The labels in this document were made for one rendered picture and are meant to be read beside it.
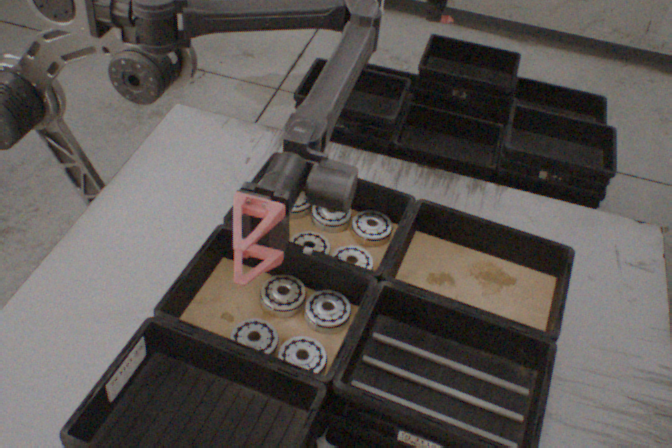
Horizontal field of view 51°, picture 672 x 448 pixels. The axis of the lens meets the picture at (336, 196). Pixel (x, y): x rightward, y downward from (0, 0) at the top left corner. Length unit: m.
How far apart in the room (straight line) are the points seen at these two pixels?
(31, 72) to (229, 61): 2.00
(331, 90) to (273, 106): 2.51
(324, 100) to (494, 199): 1.17
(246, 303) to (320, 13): 0.67
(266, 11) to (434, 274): 0.77
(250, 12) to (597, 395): 1.18
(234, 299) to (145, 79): 0.56
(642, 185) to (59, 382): 2.81
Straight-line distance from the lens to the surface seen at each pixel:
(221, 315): 1.62
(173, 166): 2.19
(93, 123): 3.58
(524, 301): 1.76
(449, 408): 1.54
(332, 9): 1.38
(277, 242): 0.94
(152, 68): 1.74
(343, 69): 1.20
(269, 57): 4.04
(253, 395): 1.50
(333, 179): 0.97
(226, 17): 1.35
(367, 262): 1.70
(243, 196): 0.89
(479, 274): 1.78
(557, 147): 2.87
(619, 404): 1.84
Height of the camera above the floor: 2.11
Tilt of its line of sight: 42 degrees down
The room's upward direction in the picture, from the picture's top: 7 degrees clockwise
